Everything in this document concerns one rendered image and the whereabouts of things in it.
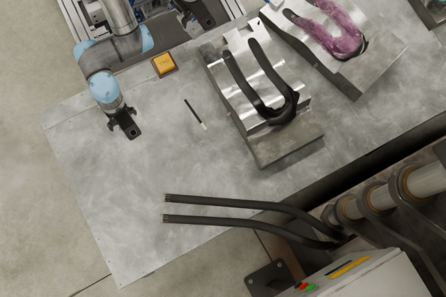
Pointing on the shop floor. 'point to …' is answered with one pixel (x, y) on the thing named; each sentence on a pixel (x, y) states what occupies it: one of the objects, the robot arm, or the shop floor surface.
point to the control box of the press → (344, 278)
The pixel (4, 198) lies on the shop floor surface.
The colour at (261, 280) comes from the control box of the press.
